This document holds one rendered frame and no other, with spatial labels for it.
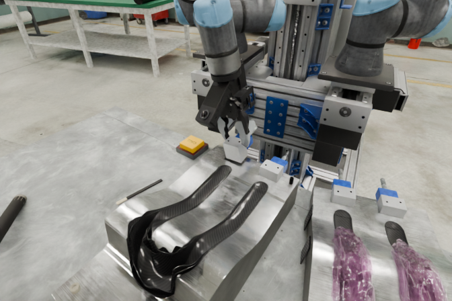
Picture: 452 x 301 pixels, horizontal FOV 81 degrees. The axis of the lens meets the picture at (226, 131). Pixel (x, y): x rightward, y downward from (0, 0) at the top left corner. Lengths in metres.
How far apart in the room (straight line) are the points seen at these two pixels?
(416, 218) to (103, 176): 0.84
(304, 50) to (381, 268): 0.77
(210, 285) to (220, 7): 0.49
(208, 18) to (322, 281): 0.52
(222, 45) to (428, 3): 0.64
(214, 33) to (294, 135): 0.67
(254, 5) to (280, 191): 0.44
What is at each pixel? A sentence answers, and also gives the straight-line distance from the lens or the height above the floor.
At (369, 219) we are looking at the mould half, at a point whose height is 0.86.
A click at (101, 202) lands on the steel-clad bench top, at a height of 0.80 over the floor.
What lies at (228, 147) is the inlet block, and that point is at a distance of 0.71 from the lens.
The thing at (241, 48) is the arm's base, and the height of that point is 1.06.
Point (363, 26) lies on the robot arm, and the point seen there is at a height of 1.19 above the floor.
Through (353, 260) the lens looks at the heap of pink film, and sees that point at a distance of 0.55.
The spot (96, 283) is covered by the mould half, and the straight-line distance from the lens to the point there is 0.61.
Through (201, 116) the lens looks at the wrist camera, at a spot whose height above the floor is 1.06.
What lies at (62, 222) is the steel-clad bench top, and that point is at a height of 0.80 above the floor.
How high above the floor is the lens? 1.36
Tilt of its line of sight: 34 degrees down
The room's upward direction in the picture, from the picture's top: straight up
